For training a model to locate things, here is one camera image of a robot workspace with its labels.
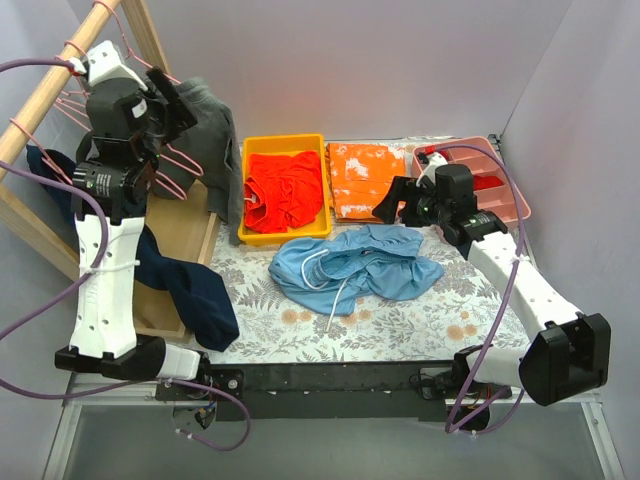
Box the orange bleached denim shorts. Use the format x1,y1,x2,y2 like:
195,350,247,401
326,142,407,223

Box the light blue shorts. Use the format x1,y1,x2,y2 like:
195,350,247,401
268,225,444,318

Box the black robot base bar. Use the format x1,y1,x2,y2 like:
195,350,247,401
209,360,460,422

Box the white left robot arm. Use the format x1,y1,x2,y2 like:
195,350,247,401
55,67,213,400

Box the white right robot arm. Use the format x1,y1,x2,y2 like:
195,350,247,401
373,164,611,406

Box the grey sweat shorts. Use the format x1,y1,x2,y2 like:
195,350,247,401
159,77,244,246

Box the bright orange shorts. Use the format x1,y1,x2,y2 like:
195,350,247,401
244,150,324,234

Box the navy blue shorts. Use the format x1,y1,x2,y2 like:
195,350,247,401
26,145,239,352

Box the pink compartment organizer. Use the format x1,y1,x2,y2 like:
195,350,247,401
438,136,518,230

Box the yellow plastic tray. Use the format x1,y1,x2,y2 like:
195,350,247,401
238,133,332,246

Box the wooden clothes rack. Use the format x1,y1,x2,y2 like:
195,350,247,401
1,0,220,343

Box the floral table mat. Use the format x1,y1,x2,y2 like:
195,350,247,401
124,139,559,364

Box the pink wire hanger with grey shorts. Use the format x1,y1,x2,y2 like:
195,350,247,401
91,1,206,179

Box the pink wire hanger with navy shorts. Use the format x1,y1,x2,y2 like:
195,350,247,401
9,118,72,186

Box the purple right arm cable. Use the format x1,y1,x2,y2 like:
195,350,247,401
432,143,526,435

